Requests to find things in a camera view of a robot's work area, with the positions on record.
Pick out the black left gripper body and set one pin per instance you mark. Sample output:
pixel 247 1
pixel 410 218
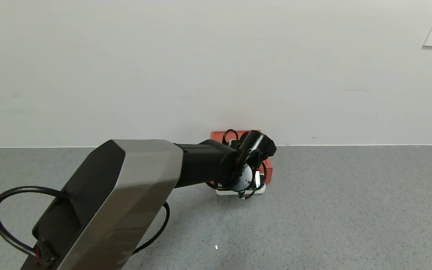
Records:
pixel 258 180

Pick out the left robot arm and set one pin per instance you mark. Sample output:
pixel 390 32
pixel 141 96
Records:
pixel 133 187

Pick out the red drawer cabinet housing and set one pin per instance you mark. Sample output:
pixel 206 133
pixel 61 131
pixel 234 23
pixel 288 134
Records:
pixel 269 171

